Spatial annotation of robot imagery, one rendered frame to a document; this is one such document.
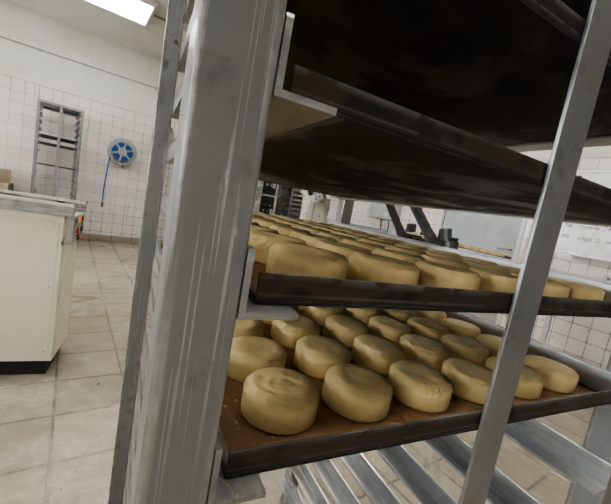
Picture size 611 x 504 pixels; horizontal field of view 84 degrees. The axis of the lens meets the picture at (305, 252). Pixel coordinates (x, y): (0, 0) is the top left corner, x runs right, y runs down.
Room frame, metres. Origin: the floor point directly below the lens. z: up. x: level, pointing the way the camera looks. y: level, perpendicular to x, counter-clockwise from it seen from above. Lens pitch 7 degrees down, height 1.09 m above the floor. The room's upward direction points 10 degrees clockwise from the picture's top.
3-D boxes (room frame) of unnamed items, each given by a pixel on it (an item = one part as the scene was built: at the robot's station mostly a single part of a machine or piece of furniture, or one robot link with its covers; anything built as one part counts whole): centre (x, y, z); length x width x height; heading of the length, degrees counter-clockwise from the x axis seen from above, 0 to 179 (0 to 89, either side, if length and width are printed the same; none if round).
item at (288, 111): (0.43, 0.16, 1.14); 0.64 x 0.03 x 0.03; 27
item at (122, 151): (5.40, 3.09, 1.10); 0.41 x 0.17 x 1.10; 126
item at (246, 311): (0.43, 0.16, 1.05); 0.64 x 0.03 x 0.03; 27
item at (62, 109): (4.65, 3.53, 0.93); 0.64 x 0.51 x 1.78; 39
